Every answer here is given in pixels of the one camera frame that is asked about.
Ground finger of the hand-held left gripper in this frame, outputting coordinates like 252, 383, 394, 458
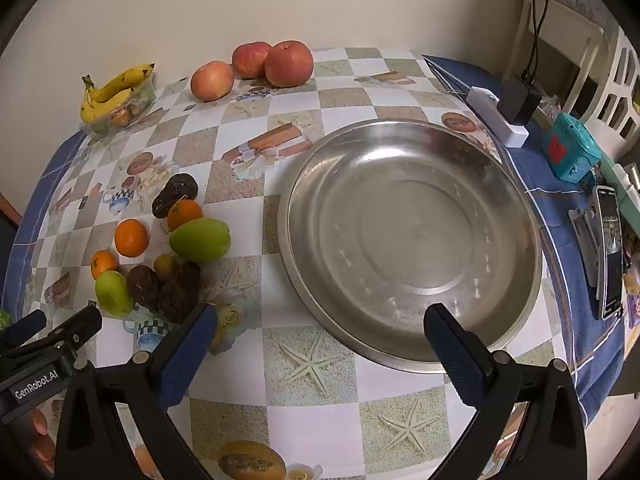
0, 309, 48, 350
31, 302, 104, 361

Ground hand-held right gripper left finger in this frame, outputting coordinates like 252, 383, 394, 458
55, 302, 219, 480

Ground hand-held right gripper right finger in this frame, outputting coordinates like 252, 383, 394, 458
423, 302, 588, 480

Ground small green mango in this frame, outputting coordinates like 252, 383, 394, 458
95, 270, 135, 318

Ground dark brown avocado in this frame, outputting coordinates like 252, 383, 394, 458
126, 265, 161, 313
158, 261, 202, 325
151, 173, 199, 219

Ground small orange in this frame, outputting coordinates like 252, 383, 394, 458
90, 250, 119, 281

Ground yellow brown round fruit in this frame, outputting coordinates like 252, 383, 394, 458
153, 254, 186, 281

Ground large green mango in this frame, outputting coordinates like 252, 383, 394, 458
168, 217, 232, 263

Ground round steel basin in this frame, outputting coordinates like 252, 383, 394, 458
277, 120, 544, 373

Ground grey phone stand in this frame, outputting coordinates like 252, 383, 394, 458
568, 207, 601, 288

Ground smartphone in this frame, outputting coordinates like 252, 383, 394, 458
592, 185, 626, 321

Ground yellow banana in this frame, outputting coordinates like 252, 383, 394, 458
81, 75, 138, 124
92, 63, 156, 103

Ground teal plastic box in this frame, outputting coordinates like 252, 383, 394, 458
541, 112, 601, 183

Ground clear plastic container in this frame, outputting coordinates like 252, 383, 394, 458
87, 76, 156, 134

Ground white power strip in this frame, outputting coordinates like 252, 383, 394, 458
466, 86, 529, 148

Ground black power adapter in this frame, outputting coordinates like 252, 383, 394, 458
497, 76, 543, 126

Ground pale red apple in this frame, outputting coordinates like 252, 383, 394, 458
190, 61, 235, 102

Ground thin metal wires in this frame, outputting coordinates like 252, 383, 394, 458
422, 55, 473, 96

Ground white wooden frame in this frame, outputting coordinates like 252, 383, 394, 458
505, 0, 606, 116

